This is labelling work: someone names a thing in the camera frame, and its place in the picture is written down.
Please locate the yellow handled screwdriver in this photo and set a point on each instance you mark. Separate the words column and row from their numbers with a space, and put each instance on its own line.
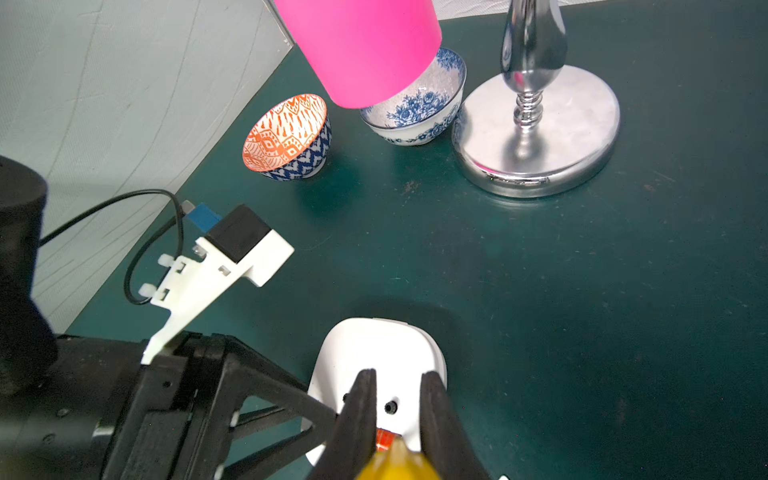
column 398, row 463

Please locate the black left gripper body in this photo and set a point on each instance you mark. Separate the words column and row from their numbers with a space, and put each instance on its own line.
column 115, row 418

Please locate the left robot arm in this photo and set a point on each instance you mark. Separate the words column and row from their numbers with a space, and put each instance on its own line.
column 29, row 348

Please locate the red AA battery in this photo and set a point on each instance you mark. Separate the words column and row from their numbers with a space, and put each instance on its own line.
column 384, row 439

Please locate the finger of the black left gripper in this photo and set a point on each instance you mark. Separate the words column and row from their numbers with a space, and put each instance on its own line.
column 268, row 461
column 247, row 373

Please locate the white square alarm clock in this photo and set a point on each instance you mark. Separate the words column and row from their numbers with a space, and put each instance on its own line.
column 400, row 354

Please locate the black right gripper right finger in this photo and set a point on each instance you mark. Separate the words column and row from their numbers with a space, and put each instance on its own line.
column 443, row 440

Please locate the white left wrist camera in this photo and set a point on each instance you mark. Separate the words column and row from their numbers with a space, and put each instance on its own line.
column 240, row 245

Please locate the chrome cup holder stand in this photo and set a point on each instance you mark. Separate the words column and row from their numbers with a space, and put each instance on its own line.
column 540, row 127

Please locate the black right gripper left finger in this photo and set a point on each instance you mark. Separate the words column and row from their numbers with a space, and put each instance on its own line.
column 353, row 442

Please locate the pink plastic goblet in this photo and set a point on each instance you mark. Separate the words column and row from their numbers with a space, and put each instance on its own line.
column 364, row 51

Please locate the orange patterned bowl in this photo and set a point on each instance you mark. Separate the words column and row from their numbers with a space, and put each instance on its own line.
column 291, row 141

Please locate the blue white floral bowl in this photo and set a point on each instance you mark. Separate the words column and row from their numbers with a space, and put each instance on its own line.
column 426, row 108

